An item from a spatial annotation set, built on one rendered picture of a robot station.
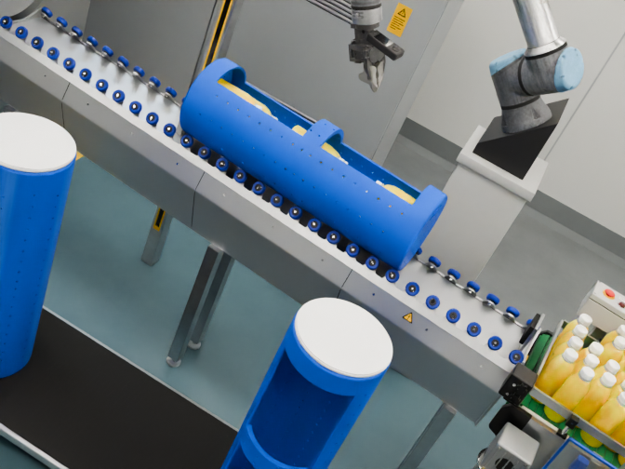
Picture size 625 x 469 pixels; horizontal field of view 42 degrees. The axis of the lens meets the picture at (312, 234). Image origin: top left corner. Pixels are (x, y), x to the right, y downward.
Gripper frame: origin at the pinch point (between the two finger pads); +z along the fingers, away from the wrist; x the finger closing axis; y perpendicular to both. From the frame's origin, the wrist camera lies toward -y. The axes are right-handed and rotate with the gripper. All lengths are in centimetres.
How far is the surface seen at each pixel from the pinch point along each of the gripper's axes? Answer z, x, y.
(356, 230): 38.5, 20.7, -5.2
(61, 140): 0, 77, 57
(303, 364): 47, 73, -29
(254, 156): 18.0, 28.3, 28.5
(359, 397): 59, 64, -39
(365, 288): 59, 20, -7
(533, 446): 91, 23, -68
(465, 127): 115, -238, 119
